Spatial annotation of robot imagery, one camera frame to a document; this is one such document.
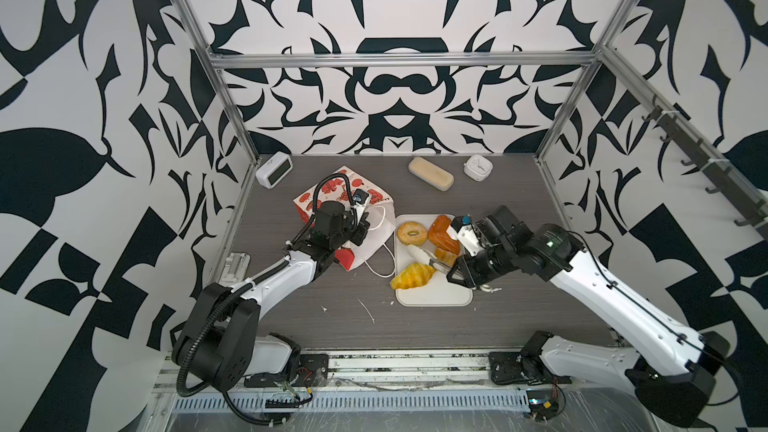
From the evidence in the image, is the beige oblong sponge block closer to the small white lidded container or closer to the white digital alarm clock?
the small white lidded container

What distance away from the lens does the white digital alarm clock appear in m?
1.07

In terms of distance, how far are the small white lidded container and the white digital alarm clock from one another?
68 centimetres

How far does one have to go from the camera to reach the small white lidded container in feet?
3.73

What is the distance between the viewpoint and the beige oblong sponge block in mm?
1109
